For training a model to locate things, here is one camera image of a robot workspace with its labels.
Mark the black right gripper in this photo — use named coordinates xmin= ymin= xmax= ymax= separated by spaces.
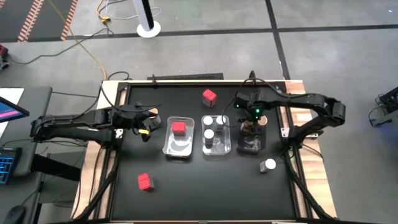
xmin=234 ymin=88 xmax=270 ymax=129

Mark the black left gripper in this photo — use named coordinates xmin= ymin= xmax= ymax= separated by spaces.
xmin=111 ymin=105 xmax=158 ymax=142

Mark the red-lid spice tin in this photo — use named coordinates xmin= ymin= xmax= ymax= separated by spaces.
xmin=171 ymin=121 xmax=187 ymax=136
xmin=201 ymin=89 xmax=218 ymax=108
xmin=137 ymin=173 xmax=155 ymax=192

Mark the white plastic bin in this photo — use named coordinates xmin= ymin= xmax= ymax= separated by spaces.
xmin=162 ymin=116 xmax=196 ymax=158

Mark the dark smoky plastic bin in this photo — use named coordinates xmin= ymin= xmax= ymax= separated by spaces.
xmin=236 ymin=119 xmax=267 ymax=154

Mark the clear plastic bin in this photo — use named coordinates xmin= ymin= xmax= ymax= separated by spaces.
xmin=201 ymin=114 xmax=232 ymax=156

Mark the white pole stand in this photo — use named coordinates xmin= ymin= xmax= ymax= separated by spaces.
xmin=132 ymin=0 xmax=162 ymax=39

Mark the black desk support bar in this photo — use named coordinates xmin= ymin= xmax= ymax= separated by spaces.
xmin=30 ymin=153 xmax=82 ymax=183

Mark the grey desk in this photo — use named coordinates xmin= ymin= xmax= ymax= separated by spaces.
xmin=0 ymin=86 xmax=53 ymax=178

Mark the white paper sheet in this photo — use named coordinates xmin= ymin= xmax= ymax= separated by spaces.
xmin=0 ymin=88 xmax=25 ymax=139

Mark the computer monitor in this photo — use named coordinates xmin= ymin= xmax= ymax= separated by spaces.
xmin=0 ymin=96 xmax=30 ymax=124

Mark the orange-striped black floor mat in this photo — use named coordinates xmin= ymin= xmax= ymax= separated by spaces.
xmin=0 ymin=0 xmax=78 ymax=43

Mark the backlit keyboard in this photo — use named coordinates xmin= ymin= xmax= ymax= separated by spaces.
xmin=0 ymin=147 xmax=23 ymax=186

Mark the red and black floor device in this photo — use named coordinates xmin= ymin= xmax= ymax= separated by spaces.
xmin=0 ymin=44 xmax=9 ymax=71

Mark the black computer mouse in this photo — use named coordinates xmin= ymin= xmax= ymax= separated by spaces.
xmin=1 ymin=205 xmax=27 ymax=224

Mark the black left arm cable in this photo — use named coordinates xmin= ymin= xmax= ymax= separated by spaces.
xmin=98 ymin=70 xmax=162 ymax=110

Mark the yellow cable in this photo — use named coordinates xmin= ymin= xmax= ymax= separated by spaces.
xmin=46 ymin=0 xmax=108 ymax=80

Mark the yellow extension cord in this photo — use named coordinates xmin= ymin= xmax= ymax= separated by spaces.
xmin=96 ymin=0 xmax=112 ymax=24

